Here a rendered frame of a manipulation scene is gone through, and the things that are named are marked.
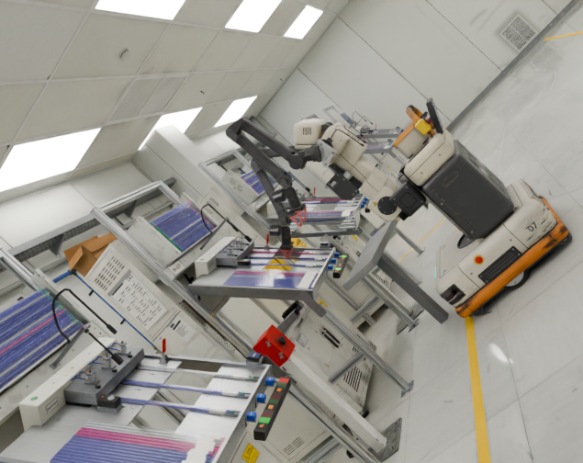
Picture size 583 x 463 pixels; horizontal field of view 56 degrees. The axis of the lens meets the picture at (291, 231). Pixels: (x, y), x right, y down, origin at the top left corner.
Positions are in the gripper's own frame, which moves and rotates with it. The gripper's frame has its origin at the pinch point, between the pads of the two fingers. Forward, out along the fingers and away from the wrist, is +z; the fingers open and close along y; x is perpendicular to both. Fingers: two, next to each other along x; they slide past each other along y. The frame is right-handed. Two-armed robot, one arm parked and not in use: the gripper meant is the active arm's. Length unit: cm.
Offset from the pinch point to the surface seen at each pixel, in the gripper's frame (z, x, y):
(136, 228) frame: -30, -78, 38
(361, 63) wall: -105, -53, -761
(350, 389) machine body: 61, 43, 45
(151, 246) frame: -19, -70, 38
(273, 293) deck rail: 2.1, 4.7, 49.1
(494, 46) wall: -118, 182, -761
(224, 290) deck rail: 2, -23, 49
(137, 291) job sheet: 4, -77, 50
